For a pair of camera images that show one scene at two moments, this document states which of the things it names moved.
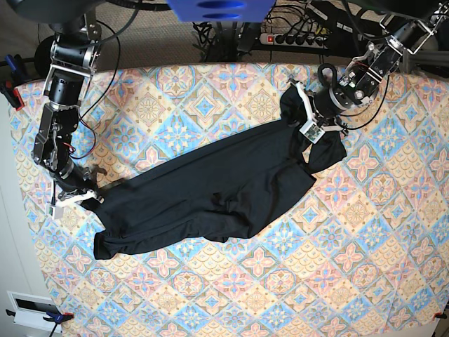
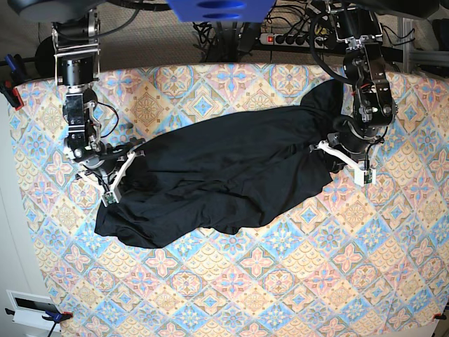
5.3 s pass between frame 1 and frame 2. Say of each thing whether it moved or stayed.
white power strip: stayed
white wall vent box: stayed
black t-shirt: moved
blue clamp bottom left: stayed
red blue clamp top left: stayed
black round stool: stayed
